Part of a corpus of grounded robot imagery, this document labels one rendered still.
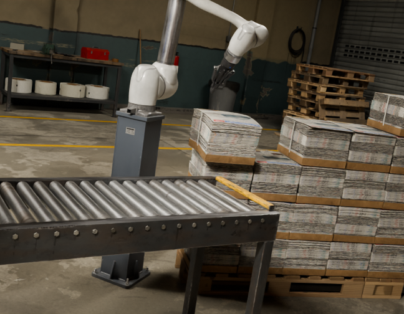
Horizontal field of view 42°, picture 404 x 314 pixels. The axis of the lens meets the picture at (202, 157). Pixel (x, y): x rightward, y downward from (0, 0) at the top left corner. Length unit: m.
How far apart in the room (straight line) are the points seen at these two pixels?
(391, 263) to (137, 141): 1.80
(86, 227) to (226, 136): 1.21
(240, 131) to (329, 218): 0.84
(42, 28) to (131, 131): 6.38
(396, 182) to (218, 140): 1.22
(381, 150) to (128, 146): 1.51
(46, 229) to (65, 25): 7.59
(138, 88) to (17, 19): 6.32
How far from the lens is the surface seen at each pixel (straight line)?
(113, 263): 3.21
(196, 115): 3.08
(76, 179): 2.32
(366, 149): 3.29
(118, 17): 9.63
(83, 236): 1.84
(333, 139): 3.18
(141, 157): 2.96
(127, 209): 2.03
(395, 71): 11.06
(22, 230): 1.77
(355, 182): 3.32
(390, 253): 3.62
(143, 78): 2.94
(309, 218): 3.25
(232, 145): 2.85
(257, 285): 2.32
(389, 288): 3.74
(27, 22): 9.17
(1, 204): 1.97
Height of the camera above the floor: 1.45
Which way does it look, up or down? 12 degrees down
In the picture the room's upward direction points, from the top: 9 degrees clockwise
